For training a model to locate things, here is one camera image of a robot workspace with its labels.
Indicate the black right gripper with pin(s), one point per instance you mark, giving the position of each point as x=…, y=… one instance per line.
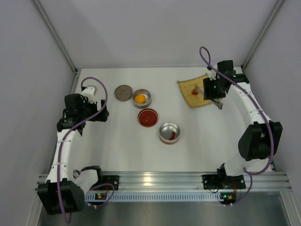
x=212, y=89

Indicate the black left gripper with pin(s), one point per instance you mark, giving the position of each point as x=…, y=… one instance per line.
x=102, y=111

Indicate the steel serving tongs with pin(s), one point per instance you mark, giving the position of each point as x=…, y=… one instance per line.
x=216, y=102

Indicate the red chicken drumstick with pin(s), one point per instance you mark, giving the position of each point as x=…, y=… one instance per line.
x=172, y=136
x=194, y=92

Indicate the orange round food ball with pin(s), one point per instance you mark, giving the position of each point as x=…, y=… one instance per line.
x=140, y=99

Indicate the red round lid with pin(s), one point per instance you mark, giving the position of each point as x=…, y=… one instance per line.
x=147, y=117

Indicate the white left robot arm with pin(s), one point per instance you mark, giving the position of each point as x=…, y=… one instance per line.
x=62, y=192

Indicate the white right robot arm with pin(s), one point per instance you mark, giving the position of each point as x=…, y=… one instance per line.
x=261, y=137

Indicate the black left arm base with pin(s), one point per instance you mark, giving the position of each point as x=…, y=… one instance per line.
x=108, y=182

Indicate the bamboo mat tray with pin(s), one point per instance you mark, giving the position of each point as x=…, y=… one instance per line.
x=186, y=87

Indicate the grey round lid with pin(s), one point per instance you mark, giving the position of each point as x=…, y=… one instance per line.
x=123, y=93

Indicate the grey-banded steel bowl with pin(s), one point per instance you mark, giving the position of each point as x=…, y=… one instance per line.
x=147, y=95

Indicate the red-banded steel bowl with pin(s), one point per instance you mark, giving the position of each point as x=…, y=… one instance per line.
x=165, y=131

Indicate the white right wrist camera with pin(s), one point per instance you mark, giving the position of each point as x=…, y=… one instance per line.
x=210, y=72

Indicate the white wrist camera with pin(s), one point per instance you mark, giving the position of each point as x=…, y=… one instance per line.
x=210, y=72
x=90, y=93

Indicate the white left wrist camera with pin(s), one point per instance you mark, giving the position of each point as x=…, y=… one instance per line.
x=90, y=93

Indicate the slotted cable duct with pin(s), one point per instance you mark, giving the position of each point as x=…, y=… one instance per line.
x=98, y=197

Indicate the aluminium front rail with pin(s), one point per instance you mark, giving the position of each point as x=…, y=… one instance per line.
x=195, y=182

